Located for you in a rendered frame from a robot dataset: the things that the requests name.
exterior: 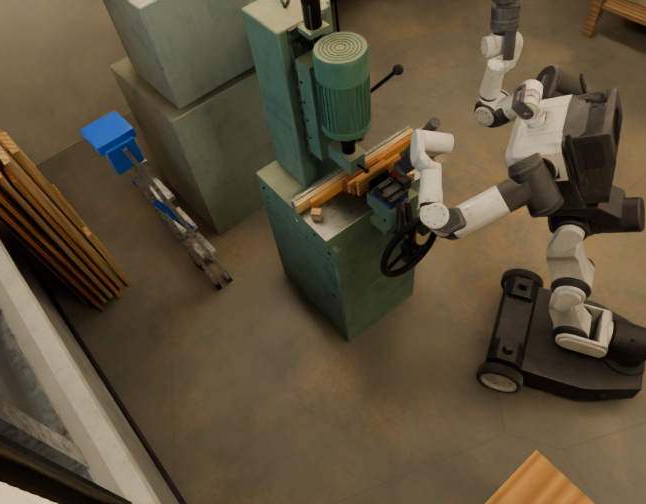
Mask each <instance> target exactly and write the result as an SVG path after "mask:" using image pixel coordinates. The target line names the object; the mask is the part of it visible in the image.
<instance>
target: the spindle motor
mask: <svg viewBox="0 0 646 504"><path fill-rule="evenodd" d="M312 57H313V64H314V72H315V79H316V86H317V94H318V101H319V109H320V116H321V124H322V130H323V132H324V133H325V134H326V135H327V136H328V137H330V138H331V139H334V140H337V141H352V140H356V139H358V138H361V137H362V136H364V135H365V134H366V133H367V132H368V131H369V130H370V128H371V125H372V117H371V90H370V59H369V45H368V43H367V42H366V40H365V39H364V38H363V37H362V36H360V35H358V34H356V33H352V32H335V33H331V34H328V35H326V36H324V37H322V38H321V39H319V40H318V41H317V42H316V44H315V46H314V48H313V51H312Z"/></svg>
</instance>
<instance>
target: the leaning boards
mask: <svg viewBox="0 0 646 504"><path fill-rule="evenodd" d="M0 142H1V144H2V145H3V147H4V148H5V149H6V151H7V152H6V151H5V150H4V149H3V148H2V146H1V145H0V223H1V224H2V225H3V226H4V227H5V228H6V229H7V230H8V231H9V232H10V233H11V234H13V235H14V236H15V237H16V238H17V239H18V240H19V241H20V242H21V243H22V244H23V245H24V246H25V247H26V248H27V249H28V250H29V251H30V252H31V253H32V254H33V255H35V256H36V257H37V258H38V259H39V260H40V261H41V262H42V263H43V264H44V265H45V266H46V267H47V268H48V269H49V270H50V271H51V272H52V273H53V274H54V275H56V276H57V277H58V278H59V279H60V280H61V281H62V282H63V283H64V284H65V285H66V286H67V287H68V288H69V289H70V290H71V291H72V292H73V293H74V294H75V295H76V296H78V297H79V298H80V299H81V300H82V301H83V302H84V303H85V304H86V305H87V306H88V307H89V308H91V306H90V305H89V303H88V302H87V300H86V298H85V297H84V295H85V296H86V297H87V298H88V299H89V300H90V301H91V302H92V303H93V304H94V305H95V306H96V307H97V308H98V309H100V310H101V311H102V312H103V311H105V309H104V308H103V306H102V305H101V304H100V302H99V301H98V299H97V298H96V297H95V295H97V296H98V297H99V298H100V299H101V300H102V301H103V302H104V303H105V302H107V300H106V299H105V297H104V296H103V294H102V293H101V291H100V290H99V288H100V289H101V290H102V291H103V292H104V293H105V294H106V296H107V297H108V298H109V299H111V298H113V297H114V296H113V295H112V294H111V292H110V291H109V289H108V288H107V286H108V287H109V288H110V289H111V290H112V291H113V292H114V293H115V294H116V295H117V296H118V297H119V299H120V298H122V295H121V294H120V293H119V291H118V290H117V289H116V287H115V286H114V284H113V283H112V282H111V281H110V280H109V279H108V278H110V279H111V280H112V281H113V282H114V283H115V284H116V285H117V286H118V287H119V288H120V290H121V289H122V288H124V287H125V286H124V284H123V283H122V281H121V280H120V279H119V277H118V276H117V275H116V273H115V272H114V271H113V269H114V270H115V271H116V272H117V274H118V275H119V276H120V277H121V278H122V280H123V281H124V282H125V283H126V285H127V286H128V287H129V286H130V285H131V282H130V281H129V280H128V278H127V277H126V276H125V274H124V273H123V272H122V271H121V269H120V268H119V267H118V266H117V264H116V263H115V262H114V261H113V259H112V258H113V257H112V256H111V255H110V253H109V252H108V251H107V249H106V248H105V247H104V245H103V244H102V243H101V242H100V240H99V239H98V238H97V237H96V236H95V234H94V233H93V232H92V231H91V230H90V229H89V227H88V226H87V225H86V224H85V223H84V221H83V220H82V219H81V218H80V216H79V215H78V214H77V213H76V211H75V210H74V209H73V208H72V206H71V205H70V204H69V203H68V201H67V200H66V199H65V198H64V196H63V195H62V194H61V193H60V191H59V190H58V189H57V188H56V186H55V185H54V184H52V185H51V183H50V182H49V181H48V180H47V179H46V178H45V177H44V175H43V174H42V173H41V172H40V171H39V170H38V168H37V167H36V166H35V165H34V164H33V163H32V162H31V160H30V159H29V158H28V157H27V156H26V155H25V153H24V152H23V151H22V150H21V149H20V148H19V146H18V145H17V144H16V143H15V142H14V141H13V140H12V138H11V137H10V136H9V135H8V134H7V133H6V131H4V132H2V131H1V130H0ZM17 163H18V164H17ZM22 169H23V170H24V171H23V170H22ZM86 239H88V240H89V241H90V242H91V243H92V244H93V245H94V247H95V248H96V249H97V250H98V251H99V252H100V253H101V254H102V256H103V257H104V258H105V259H106V260H107V261H108V263H109V264H110V265H111V266H112V267H113V269H112V268H111V267H110V266H109V265H108V264H107V263H106V262H105V261H104V260H103V258H102V257H101V256H100V255H99V254H98V253H97V252H96V251H95V250H94V248H93V247H92V246H91V245H90V244H89V243H88V242H87V241H86ZM102 280H103V281H104V282H105V283H106V285H107V286H106V285H105V283H104V282H103V281H102ZM97 286H98V287H99V288H98V287H97ZM82 293H83V294H84V295H83V294H82ZM93 293H94V294H95V295H94V294H93Z"/></svg>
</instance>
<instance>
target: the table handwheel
mask: <svg viewBox="0 0 646 504"><path fill-rule="evenodd" d="M421 224H423V222H422V221H421V219H420V217H418V218H415V219H414V220H412V221H410V222H409V223H407V224H406V225H405V226H404V227H403V228H401V229H400V230H399V231H398V230H397V229H396V230H394V231H393V232H391V233H390V234H389V236H391V237H392V239H391V241H390V242H389V243H388V245H387V247H386V248H385V250H384V252H383V254H382V257H381V261H380V270H381V272H382V274H383V275H384V276H386V277H389V278H393V277H398V276H400V275H402V274H404V273H406V272H408V271H409V270H411V269H412V268H413V267H414V266H416V265H417V264H418V263H419V262H420V261H421V260H422V259H423V258H424V256H425V255H426V254H427V253H428V251H429V250H430V249H431V247H432V245H433V244H434V242H435V240H436V237H437V234H435V233H434V232H433V231H432V230H431V233H430V235H429V238H428V240H427V241H426V243H425V244H421V245H419V244H418V243H417V242H415V241H414V237H415V233H416V229H417V226H419V225H421ZM411 230H412V231H411ZM410 231H411V235H410V238H406V237H405V235H407V234H408V233H409V232H410ZM397 244H400V245H401V248H400V249H401V250H402V252H401V253H400V254H399V255H398V256H397V257H396V258H395V260H394V261H392V262H391V263H390V264H389V265H388V260H389V258H390V256H391V254H392V252H393V250H394V249H395V247H396V246H397ZM421 248H422V249H421ZM419 249H421V250H420V251H419V253H418V254H417V255H416V256H415V257H414V258H413V259H412V260H411V261H409V262H408V263H407V264H405V265H404V266H402V267H401V268H399V269H396V270H391V269H392V268H393V266H394V265H395V264H396V263H397V262H398V261H399V260H401V259H402V258H403V257H404V256H405V255H407V256H413V255H415V254H416V253H417V251H418V250H419ZM387 265H388V266H387Z"/></svg>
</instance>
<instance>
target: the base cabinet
mask: <svg viewBox="0 0 646 504"><path fill-rule="evenodd" d="M260 190H261V193H262V197H263V200H264V203H265V207H266V210H267V214H268V217H269V221H270V224H271V228H272V231H273V234H274V238H275V241H276V245H277V248H278V252H279V255H280V259H281V262H282V265H283V269H284V272H285V273H286V274H287V276H288V277H289V278H290V279H291V280H292V281H293V282H294V283H295V284H296V285H297V287H298V288H299V289H300V290H301V291H302V292H303V293H304V294H305V295H306V296H307V298H308V299H309V300H310V301H311V302H312V303H313V304H314V305H315V306H316V308H317V309H318V310H319V311H320V312H321V313H322V314H323V315H324V316H325V317H326V319H327V320H328V321H329V322H330V323H331V324H332V325H333V326H334V327H335V328H336V330H337V331H338V332H339V333H340V334H341V335H342V336H343V337H344V338H345V340H346V341H347V342H348V343H350V342H351V341H352V340H354V339H355V338H356V337H357V336H359V335H360V334H361V333H363V332H364V331H365V330H367V329H368V328H369V327H371V326H372V325H373V324H375V323H376V322H377V321H378V320H380V319H381V318H382V317H384V316H385V315H386V314H388V313H389V312H390V311H392V310H393V309H394V308H395V307H397V306H398V305H399V304H401V303H402V302H403V301H405V300H406V299H407V298H409V297H410V296H411V295H413V285H414V271H415V266H414V267H413V268H412V269H411V270H409V271H408V272H406V273H404V274H402V275H400V276H398V277H393V278H389V277H386V276H384V275H383V274H382V272H381V270H380V261H381V257H382V254H383V252H384V250H385V248H386V247H387V245H388V243H389V242H390V241H391V239H392V237H391V236H389V235H387V236H386V235H385V234H384V233H382V234H381V235H379V236H378V237H376V238H375V239H373V240H372V241H371V242H369V243H368V244H366V245H365V246H363V247H362V248H361V249H359V250H358V251H356V252H355V253H353V254H352V255H351V256H349V257H348V258H346V259H345V260H344V261H342V262H341V263H339V264H337V263H336V262H335V261H334V260H333V259H332V258H331V257H330V256H329V255H328V254H327V253H326V252H325V251H324V250H323V249H322V248H321V247H320V246H319V245H318V244H317V243H316V242H315V241H314V240H313V239H312V238H311V237H310V236H309V235H308V234H307V233H306V232H305V231H304V230H303V229H302V228H301V227H300V226H299V225H298V224H297V223H296V222H295V221H294V220H293V219H292V218H291V217H290V216H289V215H288V214H287V213H286V212H285V211H284V210H283V209H282V208H281V207H280V206H279V205H278V204H277V203H276V202H275V201H274V200H273V199H272V198H271V197H270V196H269V195H268V194H267V193H266V192H265V191H264V190H263V189H262V188H261V187H260ZM400 248H401V246H400V244H397V246H396V247H395V249H394V250H393V252H392V254H391V256H390V258H389V260H388V265H389V264H390V263H391V262H392V261H394V260H395V258H396V257H397V256H398V255H399V254H400V253H401V249H400ZM388 265H387V266H388Z"/></svg>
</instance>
